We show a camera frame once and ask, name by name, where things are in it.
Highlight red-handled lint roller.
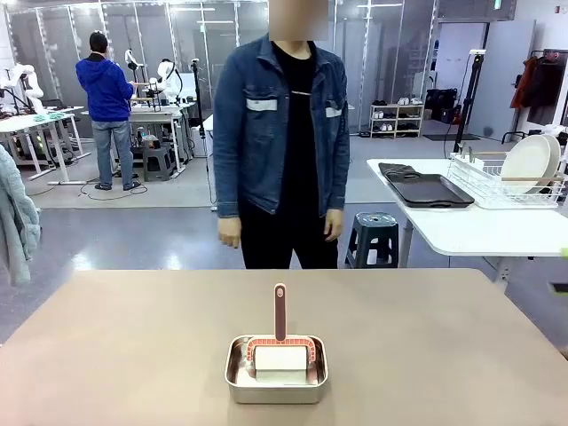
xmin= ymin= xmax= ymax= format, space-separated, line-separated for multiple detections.
xmin=245 ymin=283 xmax=318 ymax=385

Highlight person's left forearm denim sleeve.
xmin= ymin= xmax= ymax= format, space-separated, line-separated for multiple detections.
xmin=325 ymin=137 xmax=351 ymax=212

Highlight person's right forearm denim sleeve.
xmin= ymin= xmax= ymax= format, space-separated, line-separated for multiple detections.
xmin=213 ymin=141 xmax=243 ymax=219

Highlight person's left hand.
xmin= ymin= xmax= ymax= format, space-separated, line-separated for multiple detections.
xmin=323 ymin=209 xmax=345 ymax=243

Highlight person's right hand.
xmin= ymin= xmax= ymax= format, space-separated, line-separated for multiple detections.
xmin=217 ymin=216 xmax=243 ymax=250

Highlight black clothes rack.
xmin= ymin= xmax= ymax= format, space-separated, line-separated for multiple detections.
xmin=501 ymin=48 xmax=568 ymax=146

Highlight hanging dark garment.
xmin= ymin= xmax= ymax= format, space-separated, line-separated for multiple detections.
xmin=526 ymin=53 xmax=568 ymax=126

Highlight black light stand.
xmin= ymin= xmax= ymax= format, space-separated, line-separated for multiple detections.
xmin=452 ymin=49 xmax=487 ymax=154

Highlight hanging orange garment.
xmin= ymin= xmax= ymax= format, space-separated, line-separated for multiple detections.
xmin=509 ymin=56 xmax=539 ymax=110

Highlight black bags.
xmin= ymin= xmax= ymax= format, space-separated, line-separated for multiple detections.
xmin=424 ymin=87 xmax=462 ymax=124

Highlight dark green plastic stool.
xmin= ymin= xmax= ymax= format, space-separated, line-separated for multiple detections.
xmin=344 ymin=211 xmax=400 ymax=269

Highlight wooden shoe rack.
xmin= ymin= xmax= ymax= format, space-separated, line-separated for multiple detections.
xmin=368 ymin=103 xmax=425 ymax=139

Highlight rectangular stainless steel tray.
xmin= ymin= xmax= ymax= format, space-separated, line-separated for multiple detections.
xmin=225 ymin=335 xmax=330 ymax=405

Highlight man in denim jacket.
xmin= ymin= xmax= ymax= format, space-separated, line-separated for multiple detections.
xmin=213 ymin=0 xmax=351 ymax=271

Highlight black step stool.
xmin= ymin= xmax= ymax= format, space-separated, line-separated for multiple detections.
xmin=141 ymin=145 xmax=177 ymax=183

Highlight white workbench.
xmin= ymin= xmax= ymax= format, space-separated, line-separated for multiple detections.
xmin=128 ymin=99 xmax=199 ymax=179

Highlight man in blue hoodie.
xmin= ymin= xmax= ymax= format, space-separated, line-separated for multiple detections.
xmin=75 ymin=30 xmax=137 ymax=192

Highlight white desk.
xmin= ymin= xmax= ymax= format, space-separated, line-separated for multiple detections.
xmin=0 ymin=105 xmax=92 ymax=186

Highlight light blue fleece jacket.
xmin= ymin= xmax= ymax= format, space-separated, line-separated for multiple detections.
xmin=0 ymin=143 xmax=43 ymax=287

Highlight white wire dish rack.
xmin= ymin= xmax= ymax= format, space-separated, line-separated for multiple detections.
xmin=446 ymin=149 xmax=567 ymax=210

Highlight black camera tripod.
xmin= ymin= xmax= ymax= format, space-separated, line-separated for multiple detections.
xmin=189 ymin=59 xmax=215 ymax=210

